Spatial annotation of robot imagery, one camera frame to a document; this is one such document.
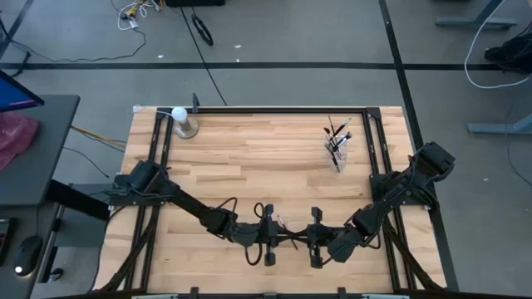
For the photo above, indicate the black box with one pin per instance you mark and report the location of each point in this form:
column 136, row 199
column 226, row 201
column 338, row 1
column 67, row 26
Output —
column 195, row 2

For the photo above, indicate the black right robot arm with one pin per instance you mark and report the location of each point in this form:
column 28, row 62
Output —
column 395, row 195

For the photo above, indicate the black computer mouse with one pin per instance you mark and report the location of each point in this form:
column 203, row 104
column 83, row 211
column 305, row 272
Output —
column 28, row 253

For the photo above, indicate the black desk caster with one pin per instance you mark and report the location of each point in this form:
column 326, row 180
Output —
column 57, row 274

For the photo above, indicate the clear acrylic brush holder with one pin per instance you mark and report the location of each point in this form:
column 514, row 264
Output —
column 343, row 160
column 326, row 130

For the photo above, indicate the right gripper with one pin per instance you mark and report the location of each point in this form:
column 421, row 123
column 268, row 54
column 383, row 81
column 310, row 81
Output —
column 318, row 238

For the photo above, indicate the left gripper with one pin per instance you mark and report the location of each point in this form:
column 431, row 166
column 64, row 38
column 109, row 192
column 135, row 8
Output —
column 268, row 236

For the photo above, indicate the computer monitor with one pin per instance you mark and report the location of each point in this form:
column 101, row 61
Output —
column 12, row 95

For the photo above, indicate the grey leader arm base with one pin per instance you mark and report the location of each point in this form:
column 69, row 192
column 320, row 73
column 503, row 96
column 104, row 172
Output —
column 154, row 296
column 384, row 296

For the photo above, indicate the pink cloth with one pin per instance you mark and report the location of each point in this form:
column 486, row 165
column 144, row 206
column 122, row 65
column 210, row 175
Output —
column 14, row 137

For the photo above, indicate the white bulb lamp, brass base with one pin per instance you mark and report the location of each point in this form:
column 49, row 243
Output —
column 179, row 114

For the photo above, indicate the thin black makeup brush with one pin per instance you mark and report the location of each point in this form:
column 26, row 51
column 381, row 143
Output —
column 335, row 160
column 282, row 223
column 344, row 125
column 331, row 124
column 344, row 140

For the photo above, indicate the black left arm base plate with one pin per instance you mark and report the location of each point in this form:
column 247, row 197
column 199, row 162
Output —
column 120, row 199

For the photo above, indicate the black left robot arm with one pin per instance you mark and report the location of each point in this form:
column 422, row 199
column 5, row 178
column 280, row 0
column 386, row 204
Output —
column 191, row 205

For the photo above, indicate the blue-grey desk foot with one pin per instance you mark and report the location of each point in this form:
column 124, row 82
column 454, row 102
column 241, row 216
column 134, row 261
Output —
column 474, row 23
column 494, row 128

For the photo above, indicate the black office desk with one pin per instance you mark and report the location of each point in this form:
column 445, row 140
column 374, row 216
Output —
column 41, row 166

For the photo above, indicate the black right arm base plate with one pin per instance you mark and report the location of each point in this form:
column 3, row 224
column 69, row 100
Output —
column 376, row 182

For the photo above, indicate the black camera post clamp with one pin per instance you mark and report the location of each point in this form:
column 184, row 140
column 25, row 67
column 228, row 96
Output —
column 195, row 101

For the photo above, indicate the black frame clamp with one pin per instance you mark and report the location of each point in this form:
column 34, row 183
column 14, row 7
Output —
column 194, row 292
column 341, row 292

